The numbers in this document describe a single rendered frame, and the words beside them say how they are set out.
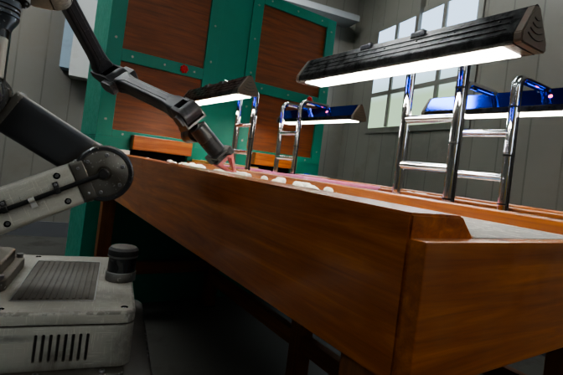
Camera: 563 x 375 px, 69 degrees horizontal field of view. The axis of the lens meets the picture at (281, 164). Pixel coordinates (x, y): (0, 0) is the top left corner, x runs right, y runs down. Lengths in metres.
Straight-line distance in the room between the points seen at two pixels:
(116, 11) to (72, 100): 1.69
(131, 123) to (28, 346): 1.41
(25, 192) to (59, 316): 0.28
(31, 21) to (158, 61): 1.87
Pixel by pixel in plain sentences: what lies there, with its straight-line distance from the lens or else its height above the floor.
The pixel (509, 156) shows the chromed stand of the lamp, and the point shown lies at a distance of 1.22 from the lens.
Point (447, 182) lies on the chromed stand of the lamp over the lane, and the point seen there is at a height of 0.81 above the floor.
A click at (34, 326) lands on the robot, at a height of 0.45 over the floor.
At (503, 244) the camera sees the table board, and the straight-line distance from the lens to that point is 0.57.
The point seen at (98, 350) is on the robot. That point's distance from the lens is 0.93.
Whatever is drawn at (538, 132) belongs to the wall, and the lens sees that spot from 2.69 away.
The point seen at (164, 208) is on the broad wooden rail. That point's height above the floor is 0.65.
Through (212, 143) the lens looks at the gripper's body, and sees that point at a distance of 1.30.
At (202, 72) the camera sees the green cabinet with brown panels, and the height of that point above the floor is 1.25.
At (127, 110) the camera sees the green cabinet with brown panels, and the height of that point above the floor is 0.98.
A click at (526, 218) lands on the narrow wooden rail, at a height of 0.76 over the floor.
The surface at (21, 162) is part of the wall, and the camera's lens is 3.81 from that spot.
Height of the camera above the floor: 0.80
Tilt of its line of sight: level
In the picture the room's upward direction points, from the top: 7 degrees clockwise
